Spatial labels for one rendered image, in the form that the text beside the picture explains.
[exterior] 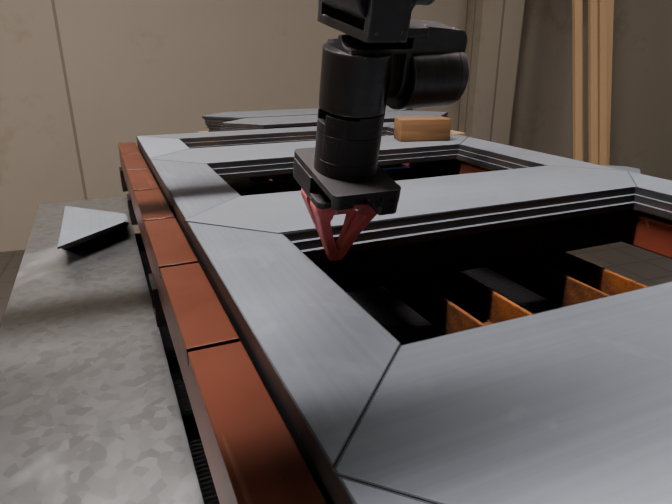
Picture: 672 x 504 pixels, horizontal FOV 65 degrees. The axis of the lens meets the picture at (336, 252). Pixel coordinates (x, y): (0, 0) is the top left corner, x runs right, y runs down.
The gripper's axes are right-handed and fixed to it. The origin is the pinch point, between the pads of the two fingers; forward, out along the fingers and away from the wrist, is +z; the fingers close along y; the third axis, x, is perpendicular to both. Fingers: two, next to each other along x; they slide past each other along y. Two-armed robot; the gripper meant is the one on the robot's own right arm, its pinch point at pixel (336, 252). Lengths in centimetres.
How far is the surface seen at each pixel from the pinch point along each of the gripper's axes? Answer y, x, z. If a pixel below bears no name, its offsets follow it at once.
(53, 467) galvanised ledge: -4.0, 28.1, 16.1
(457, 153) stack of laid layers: 50, -52, 15
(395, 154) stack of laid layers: 51, -37, 14
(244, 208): 19.3, 4.2, 4.8
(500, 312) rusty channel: 1.3, -26.5, 15.2
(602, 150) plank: 185, -274, 86
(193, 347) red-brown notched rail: -9.6, 15.8, -0.2
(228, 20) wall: 275, -55, 29
